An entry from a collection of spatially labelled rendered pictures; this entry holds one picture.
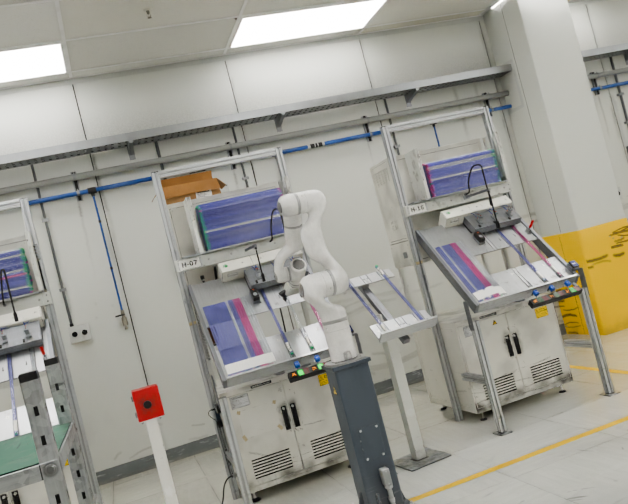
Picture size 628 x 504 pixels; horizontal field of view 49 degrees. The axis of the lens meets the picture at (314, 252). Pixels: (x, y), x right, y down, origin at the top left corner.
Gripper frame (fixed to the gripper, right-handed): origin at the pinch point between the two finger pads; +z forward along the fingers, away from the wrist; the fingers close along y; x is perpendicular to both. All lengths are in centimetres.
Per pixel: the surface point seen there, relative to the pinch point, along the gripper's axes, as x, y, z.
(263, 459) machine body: 63, 34, 54
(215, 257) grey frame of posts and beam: -44, 30, 12
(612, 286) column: -6, -303, 143
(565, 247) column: -52, -284, 142
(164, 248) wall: -137, 43, 129
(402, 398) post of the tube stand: 64, -42, 24
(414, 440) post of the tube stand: 84, -43, 36
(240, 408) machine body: 37, 40, 39
